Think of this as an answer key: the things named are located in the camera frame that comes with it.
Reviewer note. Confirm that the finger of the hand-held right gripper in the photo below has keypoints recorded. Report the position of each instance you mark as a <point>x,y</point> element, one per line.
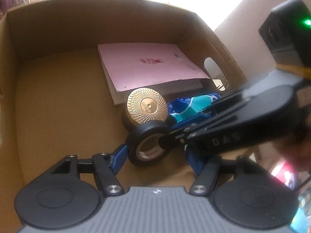
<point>226,102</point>
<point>167,139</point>

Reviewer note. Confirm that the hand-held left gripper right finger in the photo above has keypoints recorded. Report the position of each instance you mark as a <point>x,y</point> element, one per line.
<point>198,163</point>

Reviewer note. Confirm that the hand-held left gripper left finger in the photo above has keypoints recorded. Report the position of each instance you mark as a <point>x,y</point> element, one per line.
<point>119,159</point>

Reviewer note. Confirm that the black tape roll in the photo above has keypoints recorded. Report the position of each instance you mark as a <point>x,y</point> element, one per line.
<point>132,148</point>

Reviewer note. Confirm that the blue teal snack packet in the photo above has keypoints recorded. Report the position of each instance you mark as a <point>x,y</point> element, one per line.
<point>184,109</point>

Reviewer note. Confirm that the black jar with gold lid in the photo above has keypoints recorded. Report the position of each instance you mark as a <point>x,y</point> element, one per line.
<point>145,104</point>

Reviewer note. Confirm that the brown cardboard box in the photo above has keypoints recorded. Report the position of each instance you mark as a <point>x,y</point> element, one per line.
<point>60,89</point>

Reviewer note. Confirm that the beige desktop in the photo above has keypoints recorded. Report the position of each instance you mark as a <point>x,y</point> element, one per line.
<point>243,21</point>

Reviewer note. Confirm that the pink notebook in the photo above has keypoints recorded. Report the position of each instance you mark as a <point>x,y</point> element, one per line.
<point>145,70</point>

